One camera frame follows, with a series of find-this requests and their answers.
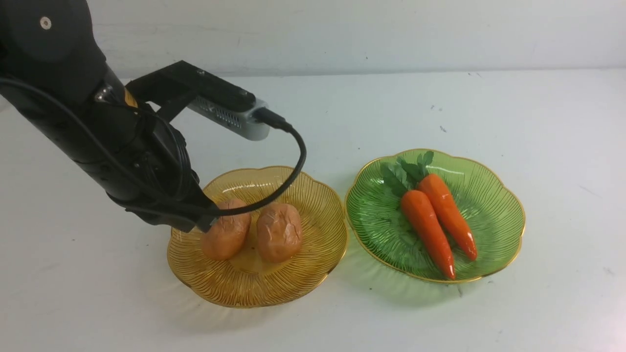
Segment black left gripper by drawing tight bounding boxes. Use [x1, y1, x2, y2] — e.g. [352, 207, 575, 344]
[73, 102, 221, 231]

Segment small brown potato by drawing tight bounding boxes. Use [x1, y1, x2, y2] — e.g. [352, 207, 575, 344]
[201, 213, 252, 261]

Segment large brown potato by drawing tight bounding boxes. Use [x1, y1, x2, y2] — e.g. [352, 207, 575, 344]
[256, 203, 303, 263]

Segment orange carrot with leaves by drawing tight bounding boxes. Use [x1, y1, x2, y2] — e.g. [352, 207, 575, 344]
[398, 150, 478, 261]

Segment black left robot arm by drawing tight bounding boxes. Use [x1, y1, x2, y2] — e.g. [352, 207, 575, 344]
[1, 0, 217, 232]

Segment amber ribbed plastic plate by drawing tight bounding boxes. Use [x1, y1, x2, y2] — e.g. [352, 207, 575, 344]
[166, 172, 349, 309]

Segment green ribbed plastic plate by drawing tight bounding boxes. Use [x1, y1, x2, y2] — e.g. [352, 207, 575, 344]
[345, 149, 526, 285]

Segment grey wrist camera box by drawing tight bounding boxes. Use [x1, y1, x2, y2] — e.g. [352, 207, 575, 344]
[126, 61, 270, 142]

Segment black camera cable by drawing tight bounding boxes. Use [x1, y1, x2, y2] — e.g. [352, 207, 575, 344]
[0, 76, 308, 218]

